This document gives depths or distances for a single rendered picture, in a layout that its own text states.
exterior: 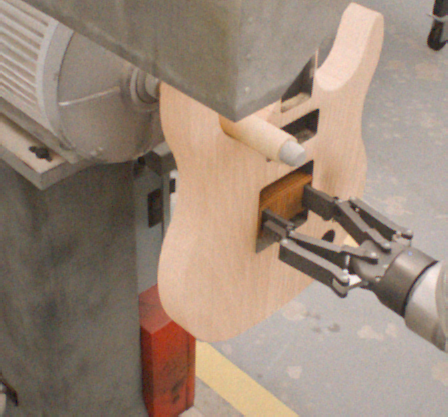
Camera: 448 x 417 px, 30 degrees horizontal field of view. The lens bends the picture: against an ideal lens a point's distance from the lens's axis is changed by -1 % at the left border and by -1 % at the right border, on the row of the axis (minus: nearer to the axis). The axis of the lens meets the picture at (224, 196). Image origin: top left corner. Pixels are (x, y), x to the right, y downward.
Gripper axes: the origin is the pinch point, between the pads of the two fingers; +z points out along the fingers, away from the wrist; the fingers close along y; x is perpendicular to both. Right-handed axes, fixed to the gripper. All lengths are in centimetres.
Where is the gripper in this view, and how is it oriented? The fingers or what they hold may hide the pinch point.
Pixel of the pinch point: (287, 207)
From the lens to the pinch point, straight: 103.3
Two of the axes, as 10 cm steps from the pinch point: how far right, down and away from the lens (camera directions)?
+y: 7.1, -3.9, 5.9
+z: -7.1, -4.5, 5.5
